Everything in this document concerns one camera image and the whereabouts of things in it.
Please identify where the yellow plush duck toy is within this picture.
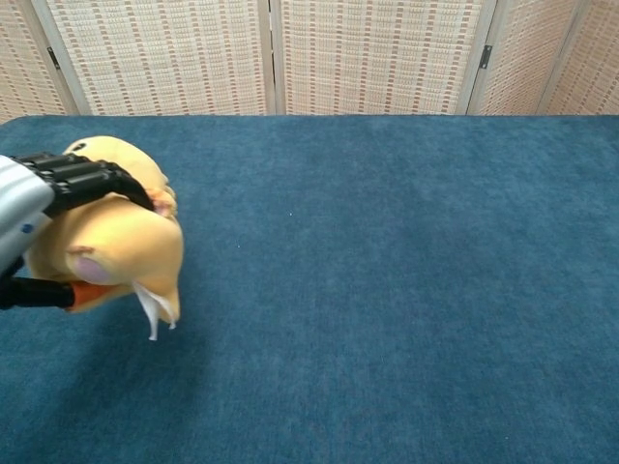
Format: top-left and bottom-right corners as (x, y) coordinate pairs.
(25, 134), (187, 342)

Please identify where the blue carpet table mat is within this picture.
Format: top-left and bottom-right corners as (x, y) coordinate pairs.
(0, 113), (619, 464)

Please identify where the woven bamboo screen panel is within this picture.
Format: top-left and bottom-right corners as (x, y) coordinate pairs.
(540, 0), (619, 117)
(0, 0), (79, 125)
(268, 0), (498, 117)
(476, 0), (589, 117)
(31, 0), (277, 117)

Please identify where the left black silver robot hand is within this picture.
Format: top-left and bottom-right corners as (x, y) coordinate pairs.
(0, 151), (158, 311)

